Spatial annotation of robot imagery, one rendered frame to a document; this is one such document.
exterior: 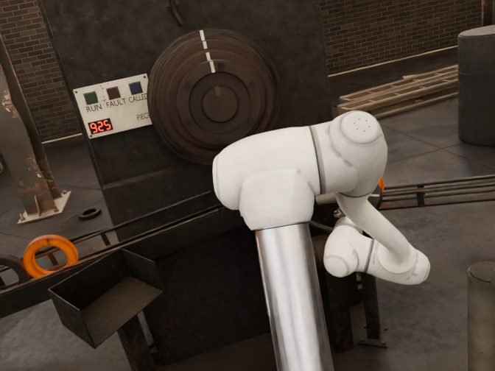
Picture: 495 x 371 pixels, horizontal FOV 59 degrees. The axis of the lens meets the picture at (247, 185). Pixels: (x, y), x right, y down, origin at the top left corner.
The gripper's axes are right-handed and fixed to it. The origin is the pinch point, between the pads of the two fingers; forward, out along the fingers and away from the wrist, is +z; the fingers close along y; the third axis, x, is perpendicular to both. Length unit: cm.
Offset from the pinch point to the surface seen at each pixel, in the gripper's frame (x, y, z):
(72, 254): 2, -97, -44
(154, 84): 53, -59, -16
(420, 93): -83, 6, 379
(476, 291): -20.8, 36.1, -23.3
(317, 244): -16.8, -15.9, -7.3
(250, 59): 53, -30, 1
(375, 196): 0.4, 6.1, -1.2
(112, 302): -5, -71, -58
